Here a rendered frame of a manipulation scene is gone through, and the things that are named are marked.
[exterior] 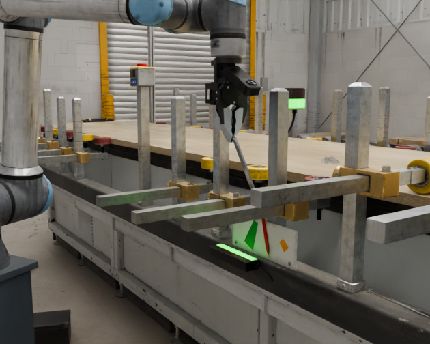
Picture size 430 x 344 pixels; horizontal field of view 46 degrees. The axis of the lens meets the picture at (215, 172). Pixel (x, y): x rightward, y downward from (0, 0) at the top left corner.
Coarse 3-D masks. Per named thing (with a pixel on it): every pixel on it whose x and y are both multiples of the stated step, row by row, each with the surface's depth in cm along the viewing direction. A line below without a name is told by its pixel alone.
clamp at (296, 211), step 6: (288, 204) 121; (294, 204) 120; (300, 204) 121; (306, 204) 122; (288, 210) 121; (294, 210) 120; (300, 210) 121; (306, 210) 122; (282, 216) 123; (288, 216) 121; (294, 216) 120; (300, 216) 121; (306, 216) 122
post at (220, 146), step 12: (228, 108) 144; (216, 132) 145; (216, 144) 146; (228, 144) 146; (216, 156) 146; (228, 156) 147; (216, 168) 147; (228, 168) 147; (216, 180) 147; (228, 180) 148; (216, 192) 148; (228, 192) 148; (216, 228) 150; (228, 228) 150
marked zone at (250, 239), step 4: (252, 224) 134; (256, 224) 132; (252, 228) 134; (256, 228) 132; (248, 232) 135; (252, 232) 134; (256, 232) 133; (248, 236) 135; (252, 236) 134; (244, 240) 137; (248, 240) 136; (252, 240) 134; (248, 244) 136; (252, 244) 134; (252, 248) 135
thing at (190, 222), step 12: (312, 204) 128; (324, 204) 130; (192, 216) 109; (204, 216) 110; (216, 216) 111; (228, 216) 113; (240, 216) 115; (252, 216) 117; (264, 216) 119; (192, 228) 108; (204, 228) 110
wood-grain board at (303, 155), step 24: (120, 144) 245; (168, 144) 223; (192, 144) 223; (240, 144) 223; (264, 144) 223; (288, 144) 223; (312, 144) 223; (336, 144) 223; (240, 168) 165; (288, 168) 152; (312, 168) 152; (408, 192) 114
